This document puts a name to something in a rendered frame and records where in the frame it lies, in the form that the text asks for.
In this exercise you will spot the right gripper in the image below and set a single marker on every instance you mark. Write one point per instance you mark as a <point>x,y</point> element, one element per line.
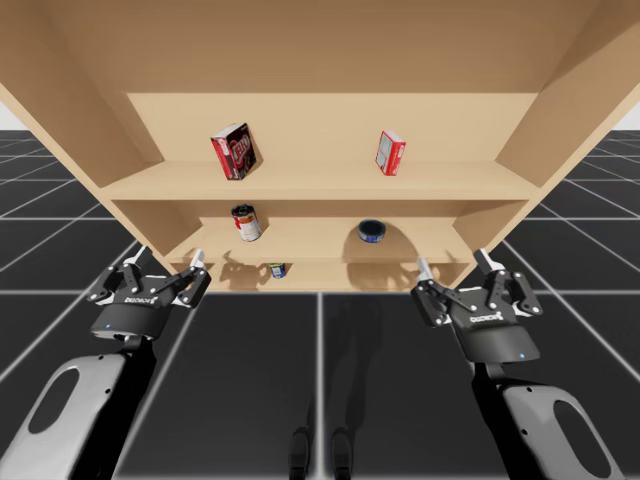
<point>492,335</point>

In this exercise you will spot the red and white carton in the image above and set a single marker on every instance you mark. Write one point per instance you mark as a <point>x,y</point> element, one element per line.
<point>390,152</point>

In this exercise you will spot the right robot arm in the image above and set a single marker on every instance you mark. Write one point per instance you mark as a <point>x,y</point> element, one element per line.
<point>550,425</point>

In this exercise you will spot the green and blue rectangular can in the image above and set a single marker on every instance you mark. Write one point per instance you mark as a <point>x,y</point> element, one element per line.
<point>278,270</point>

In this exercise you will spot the blue flat can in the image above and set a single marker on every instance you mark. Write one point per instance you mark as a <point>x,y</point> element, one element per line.
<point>372,231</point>

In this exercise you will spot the pale wooden shelf unit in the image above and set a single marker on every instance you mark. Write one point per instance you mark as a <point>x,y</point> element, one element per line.
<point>320,75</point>

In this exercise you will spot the dark red carton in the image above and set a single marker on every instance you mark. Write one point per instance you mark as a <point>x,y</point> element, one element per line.
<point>235,152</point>

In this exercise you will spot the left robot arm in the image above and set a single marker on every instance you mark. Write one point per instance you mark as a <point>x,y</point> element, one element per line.
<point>75,410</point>

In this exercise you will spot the red and white can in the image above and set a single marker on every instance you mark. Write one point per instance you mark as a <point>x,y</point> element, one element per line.
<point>246,223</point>

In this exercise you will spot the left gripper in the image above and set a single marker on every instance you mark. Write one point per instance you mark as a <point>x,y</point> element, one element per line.
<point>131,316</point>

